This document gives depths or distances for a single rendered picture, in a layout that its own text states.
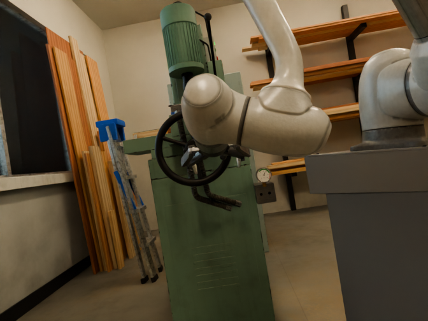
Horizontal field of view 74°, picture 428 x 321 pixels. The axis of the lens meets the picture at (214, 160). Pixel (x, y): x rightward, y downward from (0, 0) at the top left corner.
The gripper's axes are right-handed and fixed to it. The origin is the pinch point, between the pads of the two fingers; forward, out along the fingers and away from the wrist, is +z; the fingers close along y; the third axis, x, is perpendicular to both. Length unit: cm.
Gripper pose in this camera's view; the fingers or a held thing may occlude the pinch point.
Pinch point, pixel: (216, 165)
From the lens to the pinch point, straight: 89.7
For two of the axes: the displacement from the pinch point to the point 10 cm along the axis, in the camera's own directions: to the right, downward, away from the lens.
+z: 0.7, 3.5, 9.3
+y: -9.9, 1.5, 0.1
